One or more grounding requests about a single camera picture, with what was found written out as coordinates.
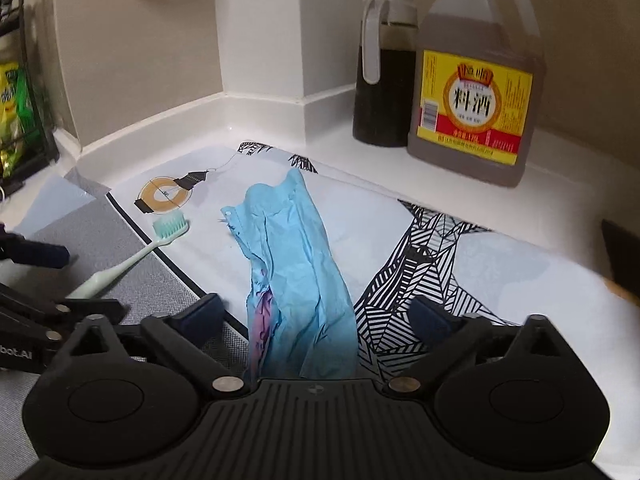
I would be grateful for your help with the cooking wine jug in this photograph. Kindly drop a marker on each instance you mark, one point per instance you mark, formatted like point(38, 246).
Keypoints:
point(475, 100)

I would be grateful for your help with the light blue cloth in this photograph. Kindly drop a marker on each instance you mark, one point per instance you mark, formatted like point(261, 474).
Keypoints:
point(300, 270)

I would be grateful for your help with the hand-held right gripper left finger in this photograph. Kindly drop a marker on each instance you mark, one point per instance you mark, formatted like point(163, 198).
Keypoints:
point(200, 317)

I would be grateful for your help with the pale blue flat sheet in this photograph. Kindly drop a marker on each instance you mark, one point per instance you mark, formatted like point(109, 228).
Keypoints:
point(55, 205)

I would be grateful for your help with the white printed cloth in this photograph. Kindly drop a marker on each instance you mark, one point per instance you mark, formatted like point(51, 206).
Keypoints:
point(360, 210)

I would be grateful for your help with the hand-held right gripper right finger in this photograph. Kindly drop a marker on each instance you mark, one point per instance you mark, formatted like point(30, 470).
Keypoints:
point(432, 320)

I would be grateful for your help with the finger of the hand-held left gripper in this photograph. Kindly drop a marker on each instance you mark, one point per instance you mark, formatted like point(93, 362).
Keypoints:
point(75, 310)
point(40, 252)

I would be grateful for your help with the green snack pouch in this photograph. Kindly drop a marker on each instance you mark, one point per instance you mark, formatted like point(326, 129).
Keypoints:
point(27, 105)

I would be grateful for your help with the mint green toothbrush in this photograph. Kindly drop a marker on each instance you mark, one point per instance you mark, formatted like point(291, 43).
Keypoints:
point(125, 260)

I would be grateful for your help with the grey fabric mat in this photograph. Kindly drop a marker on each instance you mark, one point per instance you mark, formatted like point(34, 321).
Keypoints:
point(100, 240)

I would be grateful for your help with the yellow snack bag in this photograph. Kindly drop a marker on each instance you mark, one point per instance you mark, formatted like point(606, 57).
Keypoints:
point(10, 105)

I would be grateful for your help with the dark soy sauce dispenser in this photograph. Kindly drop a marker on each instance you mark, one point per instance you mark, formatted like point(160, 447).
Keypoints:
point(385, 100)

